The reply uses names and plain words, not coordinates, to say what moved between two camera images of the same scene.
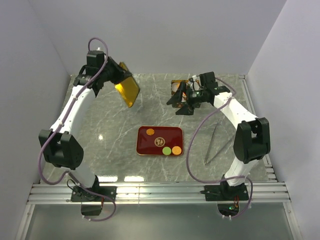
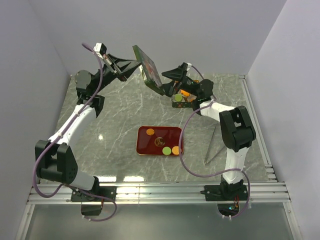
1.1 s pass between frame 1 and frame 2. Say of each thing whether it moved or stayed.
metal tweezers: stayed
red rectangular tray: stayed
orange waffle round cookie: stayed
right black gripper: moved
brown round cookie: stayed
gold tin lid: moved
